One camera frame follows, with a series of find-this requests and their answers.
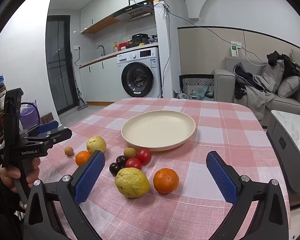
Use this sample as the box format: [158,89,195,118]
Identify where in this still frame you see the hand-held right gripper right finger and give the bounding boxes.
[206,151,290,240]

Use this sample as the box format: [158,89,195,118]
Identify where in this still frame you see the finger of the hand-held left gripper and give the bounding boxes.
[21,120,59,138]
[23,128,73,146]

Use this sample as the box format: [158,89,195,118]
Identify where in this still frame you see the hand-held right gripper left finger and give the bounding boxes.
[22,150,106,240]

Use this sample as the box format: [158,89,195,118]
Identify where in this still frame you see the small orange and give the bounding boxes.
[75,151,91,166]

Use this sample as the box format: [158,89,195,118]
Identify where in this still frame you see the small yellow-green guava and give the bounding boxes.
[86,136,107,155]

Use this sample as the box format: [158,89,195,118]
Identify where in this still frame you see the large yellow-green guava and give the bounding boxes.
[114,167,150,198]

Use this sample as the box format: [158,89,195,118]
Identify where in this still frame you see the red tomato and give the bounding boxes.
[125,158,142,171]
[137,148,152,165]

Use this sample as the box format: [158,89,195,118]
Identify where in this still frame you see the large orange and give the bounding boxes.
[153,168,180,194]

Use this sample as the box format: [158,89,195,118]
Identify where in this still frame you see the cream round plate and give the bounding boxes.
[121,112,196,152]

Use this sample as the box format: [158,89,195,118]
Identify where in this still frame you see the person's left forearm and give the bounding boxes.
[0,170,25,240]

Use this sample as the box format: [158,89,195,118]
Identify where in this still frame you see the person's left hand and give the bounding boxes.
[0,157,41,193]

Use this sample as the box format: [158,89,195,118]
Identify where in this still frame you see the patterned cardboard box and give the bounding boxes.
[40,113,54,124]

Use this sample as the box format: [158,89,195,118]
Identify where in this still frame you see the purple plastic bag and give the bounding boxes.
[19,101,40,126]

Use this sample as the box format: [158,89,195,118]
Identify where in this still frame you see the dark plum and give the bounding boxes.
[109,162,122,177]
[116,155,128,168]

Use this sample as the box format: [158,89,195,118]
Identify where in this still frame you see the upright floor mop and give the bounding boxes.
[70,52,88,111]

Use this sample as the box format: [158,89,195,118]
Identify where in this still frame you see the green-brown kiwi fruit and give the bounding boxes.
[123,147,137,159]

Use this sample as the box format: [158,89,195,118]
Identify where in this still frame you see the pink checked tablecloth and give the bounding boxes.
[37,97,289,240]

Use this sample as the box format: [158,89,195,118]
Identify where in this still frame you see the black glass door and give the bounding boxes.
[46,15,74,117]

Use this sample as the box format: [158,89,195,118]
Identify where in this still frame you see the white kitchen counter cabinets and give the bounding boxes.
[79,44,159,103]

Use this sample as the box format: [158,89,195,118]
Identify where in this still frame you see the marble top coffee table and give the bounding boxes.
[266,110,300,194]

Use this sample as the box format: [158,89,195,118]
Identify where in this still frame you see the teal cloth bag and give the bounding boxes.
[174,85,214,102]

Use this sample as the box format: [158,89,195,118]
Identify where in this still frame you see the grey sofa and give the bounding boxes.
[214,56,300,125]

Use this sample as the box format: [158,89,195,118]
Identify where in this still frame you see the grey clothes pile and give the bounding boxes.
[234,64,275,123]

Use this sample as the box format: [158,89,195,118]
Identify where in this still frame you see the black patterned basket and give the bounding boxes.
[179,74,215,100]

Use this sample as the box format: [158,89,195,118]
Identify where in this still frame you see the white washing machine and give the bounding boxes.
[116,47,163,98]

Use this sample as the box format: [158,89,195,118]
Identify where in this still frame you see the grey cushion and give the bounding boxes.
[261,60,285,93]
[276,75,300,98]

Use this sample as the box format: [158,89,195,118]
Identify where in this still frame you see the black pressure cooker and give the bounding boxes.
[131,33,150,46]

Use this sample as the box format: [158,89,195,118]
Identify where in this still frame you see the black jacket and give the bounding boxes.
[267,51,300,92]

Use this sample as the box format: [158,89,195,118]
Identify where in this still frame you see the steel range hood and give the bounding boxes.
[113,0,155,22]

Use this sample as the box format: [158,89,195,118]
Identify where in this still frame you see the wall socket with green plug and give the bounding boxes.
[229,41,242,57]

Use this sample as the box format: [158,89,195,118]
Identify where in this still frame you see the white wall cabinets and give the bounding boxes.
[80,0,154,34]

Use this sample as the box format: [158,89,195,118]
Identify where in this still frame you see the black wall cable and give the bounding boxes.
[154,2,268,67]

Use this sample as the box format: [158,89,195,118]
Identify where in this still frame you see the white wall router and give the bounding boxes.
[154,0,171,12]

